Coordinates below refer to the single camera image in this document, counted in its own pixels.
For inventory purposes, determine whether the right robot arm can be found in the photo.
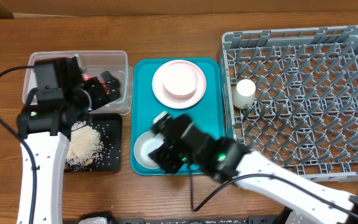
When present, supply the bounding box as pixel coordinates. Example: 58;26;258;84
149;112;358;223

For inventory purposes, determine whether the cream cup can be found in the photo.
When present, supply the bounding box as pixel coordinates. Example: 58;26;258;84
232;79;256;109

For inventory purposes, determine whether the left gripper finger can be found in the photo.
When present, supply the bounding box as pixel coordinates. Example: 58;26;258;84
84;77;110;109
101;71;121;101

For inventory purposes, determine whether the white rice pile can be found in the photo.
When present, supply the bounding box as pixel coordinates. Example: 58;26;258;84
65;120;121;170

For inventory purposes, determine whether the clear plastic bin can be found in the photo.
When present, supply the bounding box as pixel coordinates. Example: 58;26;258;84
28;50;132;116

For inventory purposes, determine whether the grey metal bowl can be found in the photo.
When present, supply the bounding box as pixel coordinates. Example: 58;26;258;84
134;131;164;169

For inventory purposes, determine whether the grey dishwasher rack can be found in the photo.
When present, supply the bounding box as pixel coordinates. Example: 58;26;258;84
218;26;358;181

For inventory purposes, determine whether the teal serving tray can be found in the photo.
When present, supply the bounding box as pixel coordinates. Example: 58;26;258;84
131;58;225;175

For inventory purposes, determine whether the red snack wrapper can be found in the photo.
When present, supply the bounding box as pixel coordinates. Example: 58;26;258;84
82;73;110;95

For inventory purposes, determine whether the black tray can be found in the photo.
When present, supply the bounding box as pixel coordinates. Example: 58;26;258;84
62;113;124;172

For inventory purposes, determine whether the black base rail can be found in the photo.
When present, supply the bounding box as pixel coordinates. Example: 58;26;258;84
76;210;295;224

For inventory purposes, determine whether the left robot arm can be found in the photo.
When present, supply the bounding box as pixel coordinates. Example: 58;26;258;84
17;56;120;223

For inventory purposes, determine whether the white pink plate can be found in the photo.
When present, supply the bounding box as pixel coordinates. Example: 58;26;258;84
152;60;206;109

